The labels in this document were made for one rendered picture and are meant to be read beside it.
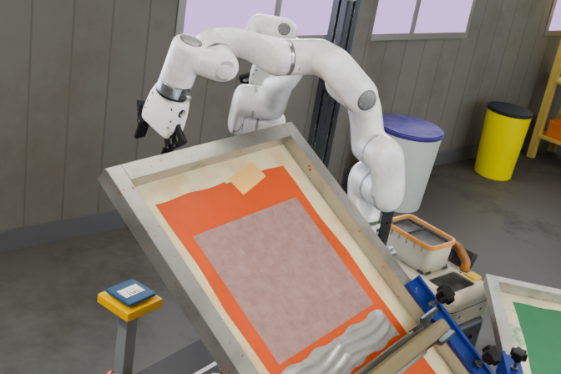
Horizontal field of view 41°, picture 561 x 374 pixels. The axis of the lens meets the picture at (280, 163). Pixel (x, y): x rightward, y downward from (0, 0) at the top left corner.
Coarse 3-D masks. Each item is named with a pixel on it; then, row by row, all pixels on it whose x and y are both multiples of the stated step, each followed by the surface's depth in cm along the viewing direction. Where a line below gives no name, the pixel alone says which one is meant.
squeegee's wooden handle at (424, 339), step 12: (432, 324) 160; (444, 324) 161; (420, 336) 154; (432, 336) 156; (408, 348) 149; (420, 348) 151; (384, 360) 150; (396, 360) 145; (408, 360) 148; (372, 372) 140; (384, 372) 142; (396, 372) 144
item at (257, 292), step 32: (192, 192) 158; (224, 192) 164; (192, 224) 152; (224, 224) 158; (192, 256) 147; (224, 256) 152; (256, 256) 157; (224, 288) 147; (256, 288) 151; (288, 288) 156; (256, 320) 146; (288, 320) 151; (320, 320) 156; (256, 352) 141; (288, 352) 146
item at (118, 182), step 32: (288, 128) 186; (160, 160) 153; (192, 160) 159; (224, 160) 170; (320, 160) 185; (128, 192) 143; (320, 192) 182; (128, 224) 143; (352, 224) 178; (160, 256) 139; (384, 256) 175; (192, 288) 138; (192, 320) 137; (416, 320) 172; (224, 352) 133; (448, 352) 169
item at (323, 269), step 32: (256, 192) 170; (288, 192) 176; (256, 224) 163; (288, 224) 169; (320, 224) 175; (288, 256) 162; (320, 256) 168; (320, 288) 162; (352, 288) 168; (352, 320) 161
